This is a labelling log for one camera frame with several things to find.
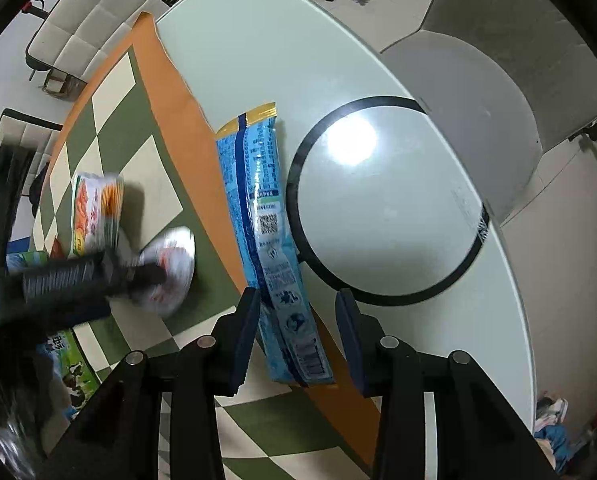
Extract cardboard box blue sides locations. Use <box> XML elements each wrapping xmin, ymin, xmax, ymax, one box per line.
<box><xmin>6</xmin><ymin>250</ymin><xmax>100</xmax><ymax>423</ymax></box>

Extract green orange snack packet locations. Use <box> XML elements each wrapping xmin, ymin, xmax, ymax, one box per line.
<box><xmin>71</xmin><ymin>172</ymin><xmax>125</xmax><ymax>256</ymax></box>

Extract blue white clothes pile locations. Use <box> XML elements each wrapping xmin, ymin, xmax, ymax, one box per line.
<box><xmin>533</xmin><ymin>397</ymin><xmax>579</xmax><ymax>476</ymax></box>

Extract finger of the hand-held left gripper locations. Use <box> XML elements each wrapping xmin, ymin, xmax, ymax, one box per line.
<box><xmin>103</xmin><ymin>261</ymin><xmax>168</xmax><ymax>293</ymax></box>

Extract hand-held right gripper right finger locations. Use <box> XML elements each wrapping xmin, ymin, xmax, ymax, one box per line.
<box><xmin>335</xmin><ymin>288</ymin><xmax>554</xmax><ymax>480</ymax></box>

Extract clear white snack packet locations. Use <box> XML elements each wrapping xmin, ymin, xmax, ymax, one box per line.
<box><xmin>137</xmin><ymin>226</ymin><xmax>197</xmax><ymax>317</ymax></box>

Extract beige shell chair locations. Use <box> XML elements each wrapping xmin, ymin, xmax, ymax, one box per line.
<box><xmin>381</xmin><ymin>30</ymin><xmax>544</xmax><ymax>223</ymax></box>

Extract white quilted chair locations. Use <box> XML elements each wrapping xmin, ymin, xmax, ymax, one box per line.
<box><xmin>0</xmin><ymin>108</ymin><xmax>64</xmax><ymax>171</ymax></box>
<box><xmin>26</xmin><ymin>0</ymin><xmax>179</xmax><ymax>98</ymax></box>

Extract long blue snack packet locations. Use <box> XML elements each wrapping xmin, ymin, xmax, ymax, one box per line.
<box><xmin>215</xmin><ymin>102</ymin><xmax>337</xmax><ymax>387</ymax></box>

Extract green white checkered mat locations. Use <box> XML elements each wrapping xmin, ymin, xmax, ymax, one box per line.
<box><xmin>28</xmin><ymin>11</ymin><xmax>384</xmax><ymax>480</ymax></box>

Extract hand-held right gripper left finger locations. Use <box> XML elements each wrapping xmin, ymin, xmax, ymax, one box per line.
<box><xmin>43</xmin><ymin>287</ymin><xmax>263</xmax><ymax>480</ymax></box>

